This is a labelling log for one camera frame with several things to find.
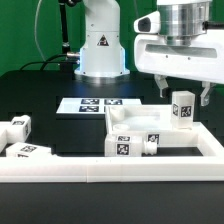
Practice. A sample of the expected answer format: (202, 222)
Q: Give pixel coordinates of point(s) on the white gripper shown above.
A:
(183, 44)

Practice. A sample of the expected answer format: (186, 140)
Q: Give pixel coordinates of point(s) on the white sheet with tags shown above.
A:
(91, 105)

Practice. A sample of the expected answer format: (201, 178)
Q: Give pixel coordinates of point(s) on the white square tabletop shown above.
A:
(150, 122)

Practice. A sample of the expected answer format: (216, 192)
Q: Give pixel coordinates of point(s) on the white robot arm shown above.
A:
(102, 57)

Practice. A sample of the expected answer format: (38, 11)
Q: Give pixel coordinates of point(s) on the white U-shaped fence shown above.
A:
(209, 166)

